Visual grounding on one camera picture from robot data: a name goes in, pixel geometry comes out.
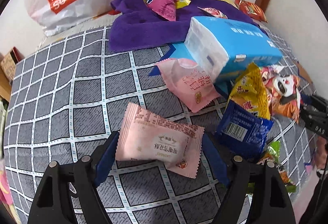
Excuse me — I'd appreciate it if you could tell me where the green snack packet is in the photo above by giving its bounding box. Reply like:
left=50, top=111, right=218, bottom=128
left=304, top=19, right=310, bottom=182
left=246, top=141, right=296, bottom=193

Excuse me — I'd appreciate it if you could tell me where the dark blue snack packet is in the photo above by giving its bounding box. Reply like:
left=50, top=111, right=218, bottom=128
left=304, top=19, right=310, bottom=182
left=215, top=100, right=273, bottom=159

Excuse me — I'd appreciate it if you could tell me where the pink pastry packet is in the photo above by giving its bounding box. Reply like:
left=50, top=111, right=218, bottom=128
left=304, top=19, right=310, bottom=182
left=157, top=58, right=220, bottom=113

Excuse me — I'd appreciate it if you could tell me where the red chips bag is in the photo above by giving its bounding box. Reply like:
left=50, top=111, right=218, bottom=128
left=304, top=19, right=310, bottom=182
left=235, top=0, right=268, bottom=23

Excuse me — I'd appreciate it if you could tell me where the magenta yellow snack packet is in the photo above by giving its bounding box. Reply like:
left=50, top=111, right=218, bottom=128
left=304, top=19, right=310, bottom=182
left=143, top=0, right=191, bottom=21

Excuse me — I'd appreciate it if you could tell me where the fruit print newspaper sheet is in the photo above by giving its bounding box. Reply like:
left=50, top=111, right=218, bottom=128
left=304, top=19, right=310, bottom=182
left=36, top=14, right=120, bottom=50

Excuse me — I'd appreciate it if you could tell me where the red white strawberry packet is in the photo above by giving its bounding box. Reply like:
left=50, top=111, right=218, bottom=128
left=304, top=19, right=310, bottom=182
left=198, top=7, right=228, bottom=19

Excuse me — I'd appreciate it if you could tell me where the right hand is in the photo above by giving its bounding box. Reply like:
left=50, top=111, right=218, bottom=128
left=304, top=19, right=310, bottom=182
left=314, top=136, right=327, bottom=169

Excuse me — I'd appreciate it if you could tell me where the brown cardboard box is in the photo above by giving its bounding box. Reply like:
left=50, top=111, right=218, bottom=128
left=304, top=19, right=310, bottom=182
left=0, top=47, right=23, bottom=102

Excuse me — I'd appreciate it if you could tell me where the blue tissue pack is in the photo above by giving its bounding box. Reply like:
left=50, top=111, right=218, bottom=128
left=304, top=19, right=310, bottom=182
left=161, top=16, right=282, bottom=84

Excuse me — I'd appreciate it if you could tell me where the purple towel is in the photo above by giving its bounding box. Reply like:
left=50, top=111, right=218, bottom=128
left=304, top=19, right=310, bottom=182
left=107, top=0, right=260, bottom=52

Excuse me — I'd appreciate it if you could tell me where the pale pink snack packet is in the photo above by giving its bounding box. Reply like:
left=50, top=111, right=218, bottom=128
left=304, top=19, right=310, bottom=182
left=115, top=102, right=205, bottom=179

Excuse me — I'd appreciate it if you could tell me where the panda print snack packet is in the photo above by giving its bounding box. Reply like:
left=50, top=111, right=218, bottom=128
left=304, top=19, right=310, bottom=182
left=260, top=65, right=301, bottom=123

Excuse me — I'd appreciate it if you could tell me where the grey checked tablecloth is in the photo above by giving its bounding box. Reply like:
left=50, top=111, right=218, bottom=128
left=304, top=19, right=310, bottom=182
left=3, top=25, right=319, bottom=224

